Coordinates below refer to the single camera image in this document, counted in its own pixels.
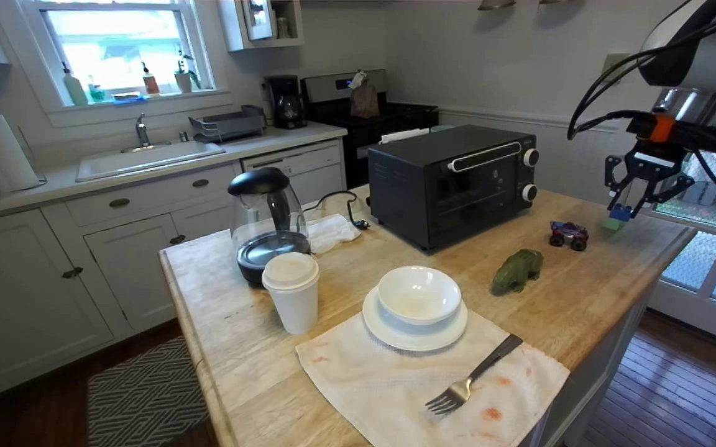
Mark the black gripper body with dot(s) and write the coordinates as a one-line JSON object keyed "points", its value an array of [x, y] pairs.
{"points": [[658, 168]]}

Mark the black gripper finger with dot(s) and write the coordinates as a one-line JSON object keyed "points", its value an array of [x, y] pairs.
{"points": [[621, 182], [670, 190]]}

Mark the green lego block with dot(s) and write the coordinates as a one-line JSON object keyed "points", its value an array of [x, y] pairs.
{"points": [[609, 228]]}

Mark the red toy monster truck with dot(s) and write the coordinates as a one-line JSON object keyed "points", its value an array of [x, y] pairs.
{"points": [[570, 236]]}

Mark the green dinosaur toy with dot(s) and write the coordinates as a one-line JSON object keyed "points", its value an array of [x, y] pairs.
{"points": [[516, 271]]}

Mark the white paned glass door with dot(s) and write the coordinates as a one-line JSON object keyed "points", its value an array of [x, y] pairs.
{"points": [[689, 256]]}

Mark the black toaster oven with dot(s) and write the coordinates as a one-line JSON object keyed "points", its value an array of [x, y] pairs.
{"points": [[442, 190]]}

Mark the white kitchen island base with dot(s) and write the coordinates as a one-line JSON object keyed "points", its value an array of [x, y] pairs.
{"points": [[598, 382]]}

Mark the metal fork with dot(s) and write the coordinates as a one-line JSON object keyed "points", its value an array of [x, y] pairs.
{"points": [[490, 359]]}

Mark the white bowl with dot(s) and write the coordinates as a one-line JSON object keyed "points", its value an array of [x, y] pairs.
{"points": [[417, 294]]}

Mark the black steel stove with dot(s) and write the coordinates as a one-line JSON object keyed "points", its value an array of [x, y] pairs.
{"points": [[391, 121]]}

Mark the white plate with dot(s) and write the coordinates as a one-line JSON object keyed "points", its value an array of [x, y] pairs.
{"points": [[408, 339]]}

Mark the brown paper bag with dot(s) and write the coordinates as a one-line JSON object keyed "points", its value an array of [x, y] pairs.
{"points": [[365, 101]]}

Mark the crumpled white paper towel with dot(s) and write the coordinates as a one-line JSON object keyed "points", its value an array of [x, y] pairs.
{"points": [[330, 233]]}

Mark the stained white cloth napkin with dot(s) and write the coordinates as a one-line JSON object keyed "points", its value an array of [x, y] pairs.
{"points": [[373, 388]]}

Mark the black coffee maker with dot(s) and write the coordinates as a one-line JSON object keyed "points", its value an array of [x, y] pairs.
{"points": [[285, 102]]}

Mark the stacked pale cups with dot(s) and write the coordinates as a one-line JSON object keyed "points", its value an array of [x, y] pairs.
{"points": [[292, 299]]}

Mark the grey dish rack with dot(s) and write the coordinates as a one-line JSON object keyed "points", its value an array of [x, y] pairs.
{"points": [[225, 126]]}

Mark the small potted plant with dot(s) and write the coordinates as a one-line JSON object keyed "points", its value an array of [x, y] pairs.
{"points": [[186, 79]]}

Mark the white kitchen sink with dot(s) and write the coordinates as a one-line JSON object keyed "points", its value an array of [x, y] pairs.
{"points": [[150, 158]]}

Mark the metal sink faucet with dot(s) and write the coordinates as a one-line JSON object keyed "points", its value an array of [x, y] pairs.
{"points": [[143, 132]]}

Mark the kitchen window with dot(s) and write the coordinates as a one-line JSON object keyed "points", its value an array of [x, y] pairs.
{"points": [[117, 46]]}

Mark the grey patterned floor rug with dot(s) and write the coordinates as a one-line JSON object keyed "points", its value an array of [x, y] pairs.
{"points": [[143, 398]]}

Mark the white counter cabinets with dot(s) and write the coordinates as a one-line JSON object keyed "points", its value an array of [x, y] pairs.
{"points": [[26, 290]]}

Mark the wrist camera with orange mount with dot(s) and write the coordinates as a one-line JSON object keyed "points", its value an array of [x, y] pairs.
{"points": [[706, 137]]}

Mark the wall switch plate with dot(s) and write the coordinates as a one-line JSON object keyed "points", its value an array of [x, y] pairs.
{"points": [[609, 71]]}

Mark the white wall shelf cabinet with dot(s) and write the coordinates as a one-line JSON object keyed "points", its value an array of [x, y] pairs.
{"points": [[234, 27]]}

